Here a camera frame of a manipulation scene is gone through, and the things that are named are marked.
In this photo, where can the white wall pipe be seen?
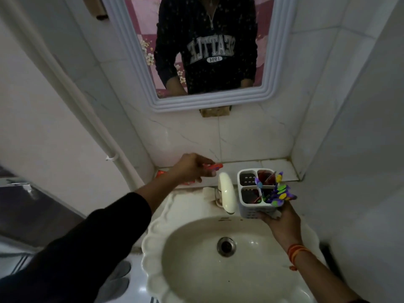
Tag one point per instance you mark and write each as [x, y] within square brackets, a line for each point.
[72, 91]

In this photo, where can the person's right thumb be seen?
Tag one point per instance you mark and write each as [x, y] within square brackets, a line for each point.
[266, 216]

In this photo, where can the orange thread wrist band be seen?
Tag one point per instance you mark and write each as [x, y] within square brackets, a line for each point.
[298, 254]

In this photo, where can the person's left hand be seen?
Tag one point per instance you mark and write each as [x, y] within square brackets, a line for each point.
[187, 168]

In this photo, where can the person's left thumb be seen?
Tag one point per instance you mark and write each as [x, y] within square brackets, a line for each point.
[202, 160]

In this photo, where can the wooden wall block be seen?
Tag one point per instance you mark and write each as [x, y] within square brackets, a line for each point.
[96, 7]

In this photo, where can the person's right forearm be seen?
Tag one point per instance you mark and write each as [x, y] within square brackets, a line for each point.
[325, 277]

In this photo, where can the red toothpaste tube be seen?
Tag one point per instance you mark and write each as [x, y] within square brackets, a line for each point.
[162, 175]

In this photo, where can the cream ceramic wash basin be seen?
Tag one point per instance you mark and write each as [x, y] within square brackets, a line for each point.
[195, 274]

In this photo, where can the purple yellow green toothbrush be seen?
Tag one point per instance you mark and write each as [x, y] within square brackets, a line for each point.
[282, 192]

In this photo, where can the white framed wall mirror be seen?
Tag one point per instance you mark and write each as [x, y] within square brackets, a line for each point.
[277, 59]

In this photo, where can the wooden mirror support block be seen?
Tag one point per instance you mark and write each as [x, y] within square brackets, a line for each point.
[215, 112]

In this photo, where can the dark metal door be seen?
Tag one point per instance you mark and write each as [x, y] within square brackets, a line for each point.
[34, 214]

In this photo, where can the grey slipper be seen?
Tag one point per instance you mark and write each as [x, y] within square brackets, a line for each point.
[118, 280]

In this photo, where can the orange red toothbrush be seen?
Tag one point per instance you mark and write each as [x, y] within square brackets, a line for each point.
[214, 166]

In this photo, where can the white plastic faucet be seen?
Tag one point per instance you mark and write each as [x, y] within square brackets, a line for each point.
[226, 194]

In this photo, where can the metal sink drain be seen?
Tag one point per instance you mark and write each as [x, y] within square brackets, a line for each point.
[226, 246]

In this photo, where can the person's right hand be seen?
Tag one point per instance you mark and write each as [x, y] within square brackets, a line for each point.
[285, 227]

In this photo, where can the white pipe clamp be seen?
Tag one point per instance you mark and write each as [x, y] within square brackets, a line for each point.
[112, 158]

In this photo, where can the person's left forearm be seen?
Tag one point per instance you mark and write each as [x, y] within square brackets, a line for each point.
[94, 236]

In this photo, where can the white plastic toothbrush holder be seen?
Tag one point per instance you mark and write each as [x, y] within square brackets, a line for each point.
[249, 203]

